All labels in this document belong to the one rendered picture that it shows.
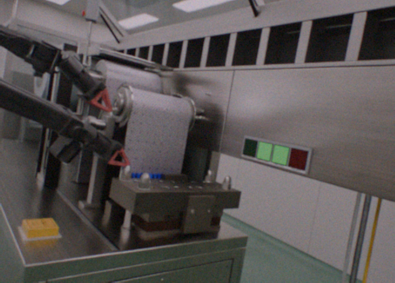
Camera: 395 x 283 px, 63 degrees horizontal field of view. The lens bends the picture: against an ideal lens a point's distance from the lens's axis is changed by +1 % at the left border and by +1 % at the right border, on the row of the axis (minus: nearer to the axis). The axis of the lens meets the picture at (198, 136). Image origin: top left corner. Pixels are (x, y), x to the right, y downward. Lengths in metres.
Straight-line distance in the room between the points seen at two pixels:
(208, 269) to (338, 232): 2.61
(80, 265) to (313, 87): 0.73
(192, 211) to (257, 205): 3.17
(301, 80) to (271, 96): 0.11
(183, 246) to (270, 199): 3.09
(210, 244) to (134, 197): 0.28
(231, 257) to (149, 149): 0.44
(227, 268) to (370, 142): 0.58
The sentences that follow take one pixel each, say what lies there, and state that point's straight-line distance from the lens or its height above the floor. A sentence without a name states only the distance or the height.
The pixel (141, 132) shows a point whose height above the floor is 1.17.
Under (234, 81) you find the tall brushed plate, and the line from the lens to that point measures 1.15.
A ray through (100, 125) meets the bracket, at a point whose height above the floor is 1.17.
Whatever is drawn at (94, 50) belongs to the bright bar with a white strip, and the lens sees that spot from 1.33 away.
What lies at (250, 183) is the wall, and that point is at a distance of 4.18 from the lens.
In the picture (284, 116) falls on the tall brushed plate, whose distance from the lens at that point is 0.98.
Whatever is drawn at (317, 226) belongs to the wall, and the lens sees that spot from 3.66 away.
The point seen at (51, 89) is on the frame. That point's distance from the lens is 1.45.
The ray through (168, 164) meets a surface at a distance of 1.14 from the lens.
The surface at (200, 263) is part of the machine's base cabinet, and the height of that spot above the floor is 0.83.
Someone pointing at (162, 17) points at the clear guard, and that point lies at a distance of 1.65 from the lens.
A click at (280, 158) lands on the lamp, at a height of 1.17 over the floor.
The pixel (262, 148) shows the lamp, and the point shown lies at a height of 1.19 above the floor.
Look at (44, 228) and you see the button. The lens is 0.90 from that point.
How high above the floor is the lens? 1.25
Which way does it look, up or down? 3 degrees down
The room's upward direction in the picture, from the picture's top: 10 degrees clockwise
